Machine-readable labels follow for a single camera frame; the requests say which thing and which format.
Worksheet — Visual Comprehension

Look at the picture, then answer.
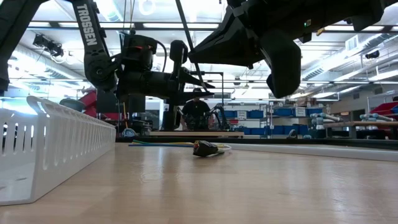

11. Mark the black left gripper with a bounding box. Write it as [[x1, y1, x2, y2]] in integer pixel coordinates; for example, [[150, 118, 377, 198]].
[[155, 40, 215, 131]]

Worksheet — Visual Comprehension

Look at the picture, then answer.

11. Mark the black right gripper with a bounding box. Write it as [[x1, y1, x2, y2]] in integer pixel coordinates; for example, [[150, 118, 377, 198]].
[[188, 0, 312, 99]]

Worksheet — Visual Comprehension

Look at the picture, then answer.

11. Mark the yellow cable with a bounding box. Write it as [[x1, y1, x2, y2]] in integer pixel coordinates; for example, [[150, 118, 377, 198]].
[[146, 141, 225, 147]]

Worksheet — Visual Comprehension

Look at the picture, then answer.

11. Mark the white slotted cable raceway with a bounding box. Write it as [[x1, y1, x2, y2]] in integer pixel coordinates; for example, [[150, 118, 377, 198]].
[[0, 95, 117, 207]]

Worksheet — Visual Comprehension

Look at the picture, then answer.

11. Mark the person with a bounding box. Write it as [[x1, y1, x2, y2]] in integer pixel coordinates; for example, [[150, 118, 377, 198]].
[[180, 88, 216, 131]]

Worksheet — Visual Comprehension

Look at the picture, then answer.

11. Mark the wooden background table board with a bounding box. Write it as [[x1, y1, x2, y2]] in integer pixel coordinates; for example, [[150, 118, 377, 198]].
[[149, 130, 245, 138]]

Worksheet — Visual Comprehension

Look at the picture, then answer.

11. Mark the shelf rack with blue bins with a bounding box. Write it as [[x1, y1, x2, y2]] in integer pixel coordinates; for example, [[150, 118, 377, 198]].
[[225, 102, 326, 139]]

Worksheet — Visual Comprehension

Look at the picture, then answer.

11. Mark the black monitor screen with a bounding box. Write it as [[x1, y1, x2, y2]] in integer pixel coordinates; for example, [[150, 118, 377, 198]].
[[96, 88, 147, 114]]

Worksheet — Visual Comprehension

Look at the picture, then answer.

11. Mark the white ceiling vent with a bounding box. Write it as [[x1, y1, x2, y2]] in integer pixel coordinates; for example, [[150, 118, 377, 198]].
[[345, 34, 358, 52]]

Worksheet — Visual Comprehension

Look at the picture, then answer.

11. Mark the grey chair back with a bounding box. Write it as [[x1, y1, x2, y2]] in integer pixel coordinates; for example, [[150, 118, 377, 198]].
[[58, 98, 85, 113]]

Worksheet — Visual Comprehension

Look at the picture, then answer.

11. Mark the wooden workbench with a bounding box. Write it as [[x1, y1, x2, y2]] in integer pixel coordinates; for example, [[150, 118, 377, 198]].
[[323, 120, 398, 139]]

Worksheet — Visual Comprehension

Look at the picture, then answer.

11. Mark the black gantry frame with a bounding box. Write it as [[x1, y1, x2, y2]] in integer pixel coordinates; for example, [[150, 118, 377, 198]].
[[186, 70, 225, 131]]

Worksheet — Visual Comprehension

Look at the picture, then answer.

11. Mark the white ring light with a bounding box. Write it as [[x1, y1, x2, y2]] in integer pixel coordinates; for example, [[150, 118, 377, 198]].
[[139, 0, 156, 16]]

